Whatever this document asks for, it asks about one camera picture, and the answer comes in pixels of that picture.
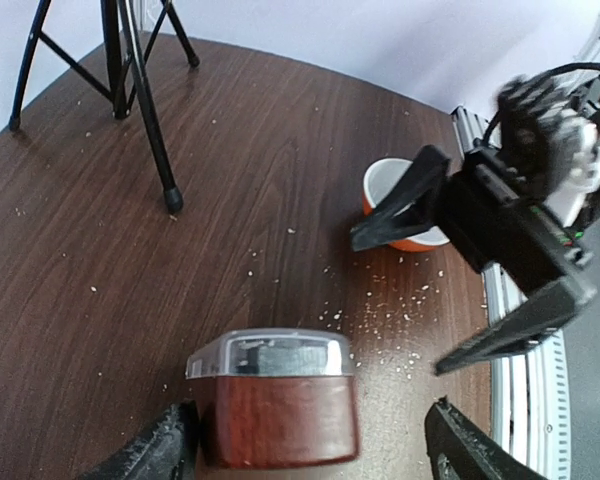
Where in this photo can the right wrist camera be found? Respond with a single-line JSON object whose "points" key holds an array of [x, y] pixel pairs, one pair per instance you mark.
{"points": [[552, 150]]}

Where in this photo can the black music stand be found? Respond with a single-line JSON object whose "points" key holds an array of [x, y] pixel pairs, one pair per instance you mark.
{"points": [[126, 59]]}

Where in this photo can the red wooden metronome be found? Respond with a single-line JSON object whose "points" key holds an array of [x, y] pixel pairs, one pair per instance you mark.
{"points": [[272, 423]]}

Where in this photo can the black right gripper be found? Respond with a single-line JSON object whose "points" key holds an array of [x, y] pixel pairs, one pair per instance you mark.
{"points": [[489, 222]]}

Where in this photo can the clear plastic metronome cover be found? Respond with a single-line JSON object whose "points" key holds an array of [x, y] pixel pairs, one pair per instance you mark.
{"points": [[272, 353]]}

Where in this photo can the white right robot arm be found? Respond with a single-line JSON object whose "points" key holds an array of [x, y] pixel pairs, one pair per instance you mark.
{"points": [[519, 205]]}

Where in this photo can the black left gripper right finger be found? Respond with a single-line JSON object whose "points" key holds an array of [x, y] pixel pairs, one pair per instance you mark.
{"points": [[458, 449]]}

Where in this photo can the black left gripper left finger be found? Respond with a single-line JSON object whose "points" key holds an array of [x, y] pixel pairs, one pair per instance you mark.
{"points": [[166, 449]]}

